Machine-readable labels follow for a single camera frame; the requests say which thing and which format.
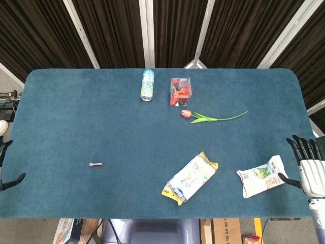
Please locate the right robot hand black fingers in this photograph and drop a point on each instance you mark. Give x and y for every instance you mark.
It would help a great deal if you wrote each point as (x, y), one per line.
(312, 178)

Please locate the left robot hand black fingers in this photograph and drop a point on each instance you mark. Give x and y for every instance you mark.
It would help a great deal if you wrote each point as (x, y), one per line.
(15, 180)

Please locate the small metal bolt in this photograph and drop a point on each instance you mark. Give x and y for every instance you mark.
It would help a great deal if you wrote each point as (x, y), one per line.
(96, 164)

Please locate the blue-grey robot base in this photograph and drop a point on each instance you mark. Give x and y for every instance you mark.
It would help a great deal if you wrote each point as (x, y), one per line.
(152, 232)

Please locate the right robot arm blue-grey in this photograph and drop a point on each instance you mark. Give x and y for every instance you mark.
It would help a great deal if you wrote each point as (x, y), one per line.
(318, 218)

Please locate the white green snack bag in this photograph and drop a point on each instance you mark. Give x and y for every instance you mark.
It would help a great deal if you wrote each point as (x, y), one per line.
(259, 178)

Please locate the white shoe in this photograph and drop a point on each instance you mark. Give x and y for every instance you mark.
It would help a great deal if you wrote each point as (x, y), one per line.
(3, 127)

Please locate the black electronic device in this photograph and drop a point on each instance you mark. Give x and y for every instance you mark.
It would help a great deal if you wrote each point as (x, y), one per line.
(6, 111)

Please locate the colourful printed box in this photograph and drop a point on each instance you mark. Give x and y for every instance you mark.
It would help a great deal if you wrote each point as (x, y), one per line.
(67, 232)

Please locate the yellow bar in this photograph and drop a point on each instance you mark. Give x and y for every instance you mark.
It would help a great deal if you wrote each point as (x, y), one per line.
(258, 228)

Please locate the red snack packet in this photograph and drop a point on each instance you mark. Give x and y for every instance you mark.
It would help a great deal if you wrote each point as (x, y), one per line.
(250, 239)

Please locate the plain brown cardboard box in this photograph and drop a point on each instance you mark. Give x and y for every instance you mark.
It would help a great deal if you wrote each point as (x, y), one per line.
(89, 231)

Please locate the teal felt table cover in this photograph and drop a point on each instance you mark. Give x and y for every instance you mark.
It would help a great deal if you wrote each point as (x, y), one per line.
(101, 127)

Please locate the brown cardboard box with print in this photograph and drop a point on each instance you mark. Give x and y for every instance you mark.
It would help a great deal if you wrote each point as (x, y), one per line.
(226, 232)

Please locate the light wooden plank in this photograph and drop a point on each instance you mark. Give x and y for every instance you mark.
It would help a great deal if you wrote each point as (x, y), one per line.
(207, 232)

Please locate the dark brown curtain panel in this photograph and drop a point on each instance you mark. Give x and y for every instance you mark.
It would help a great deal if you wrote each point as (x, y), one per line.
(309, 56)
(33, 33)
(241, 33)
(175, 30)
(114, 33)

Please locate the yellow white snack bag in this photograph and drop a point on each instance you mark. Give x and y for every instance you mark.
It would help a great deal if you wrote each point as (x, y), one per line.
(189, 179)

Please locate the red tulip with green stem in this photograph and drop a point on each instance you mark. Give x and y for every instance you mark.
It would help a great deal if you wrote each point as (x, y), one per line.
(186, 113)

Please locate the clear box with red parts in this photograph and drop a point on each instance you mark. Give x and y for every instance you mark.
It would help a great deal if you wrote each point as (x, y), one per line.
(180, 92)

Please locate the light blue drink can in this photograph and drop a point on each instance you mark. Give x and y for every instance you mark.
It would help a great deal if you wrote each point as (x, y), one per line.
(147, 85)

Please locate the white metal frame post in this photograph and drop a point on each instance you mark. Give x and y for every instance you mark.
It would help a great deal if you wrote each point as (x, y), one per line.
(201, 35)
(81, 35)
(11, 75)
(284, 33)
(316, 106)
(147, 33)

